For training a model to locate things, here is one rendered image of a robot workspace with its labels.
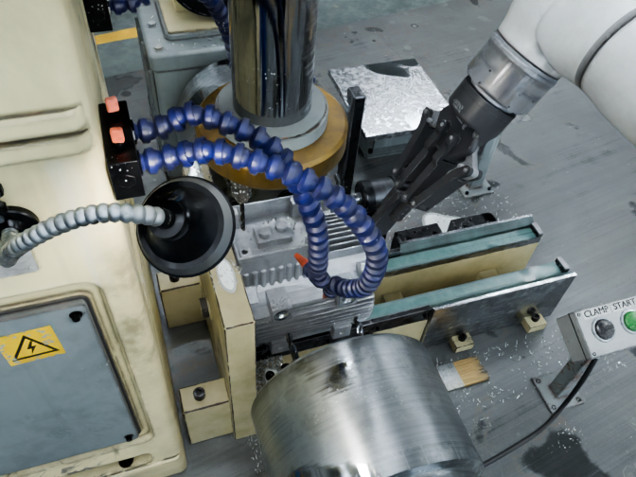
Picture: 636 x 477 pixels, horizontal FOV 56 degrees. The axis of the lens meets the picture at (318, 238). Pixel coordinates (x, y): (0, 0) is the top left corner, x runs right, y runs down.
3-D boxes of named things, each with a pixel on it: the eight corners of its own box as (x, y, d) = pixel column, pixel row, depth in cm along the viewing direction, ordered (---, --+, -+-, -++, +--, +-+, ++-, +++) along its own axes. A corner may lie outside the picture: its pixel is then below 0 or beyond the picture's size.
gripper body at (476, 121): (455, 62, 70) (408, 123, 75) (489, 106, 65) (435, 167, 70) (495, 83, 75) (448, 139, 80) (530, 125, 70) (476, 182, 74)
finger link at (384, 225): (413, 197, 80) (415, 201, 79) (382, 231, 83) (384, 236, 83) (397, 191, 78) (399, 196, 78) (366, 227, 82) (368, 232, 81)
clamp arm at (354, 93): (335, 216, 107) (350, 98, 87) (329, 204, 109) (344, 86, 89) (353, 212, 108) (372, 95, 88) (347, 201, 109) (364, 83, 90)
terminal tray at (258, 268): (239, 293, 85) (238, 262, 80) (223, 238, 92) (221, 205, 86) (320, 275, 88) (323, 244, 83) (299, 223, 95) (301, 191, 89)
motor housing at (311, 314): (249, 370, 94) (246, 302, 80) (223, 276, 106) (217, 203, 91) (366, 340, 99) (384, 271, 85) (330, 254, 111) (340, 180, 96)
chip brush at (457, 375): (388, 411, 104) (389, 409, 104) (377, 385, 107) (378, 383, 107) (490, 379, 109) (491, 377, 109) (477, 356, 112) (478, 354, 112)
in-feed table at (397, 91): (360, 175, 143) (366, 137, 134) (324, 107, 159) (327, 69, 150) (450, 159, 149) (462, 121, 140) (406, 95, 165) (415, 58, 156)
